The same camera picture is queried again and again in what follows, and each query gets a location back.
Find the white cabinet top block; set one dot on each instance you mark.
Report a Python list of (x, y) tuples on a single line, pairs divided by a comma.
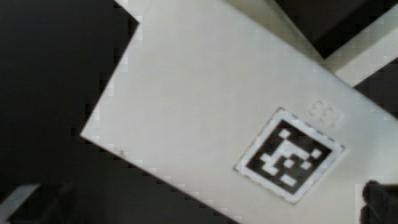
[(232, 118)]

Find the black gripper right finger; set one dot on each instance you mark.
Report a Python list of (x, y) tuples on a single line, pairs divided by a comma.
[(379, 211)]

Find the white U-shaped fence frame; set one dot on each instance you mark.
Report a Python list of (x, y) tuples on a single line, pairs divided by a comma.
[(340, 30)]

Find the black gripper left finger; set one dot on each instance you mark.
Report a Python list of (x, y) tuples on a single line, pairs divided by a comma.
[(36, 203)]

